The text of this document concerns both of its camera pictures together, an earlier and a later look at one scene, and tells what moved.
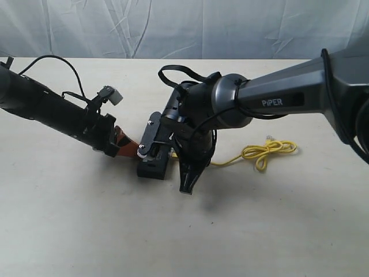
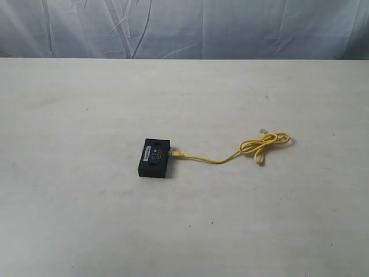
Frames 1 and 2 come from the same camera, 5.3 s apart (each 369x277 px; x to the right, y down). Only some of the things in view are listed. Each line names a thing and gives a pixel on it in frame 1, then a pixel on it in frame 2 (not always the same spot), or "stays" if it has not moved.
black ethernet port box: x=154 y=165 stays
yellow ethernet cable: x=262 y=149 → x=259 y=144
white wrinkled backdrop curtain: x=180 y=29 stays
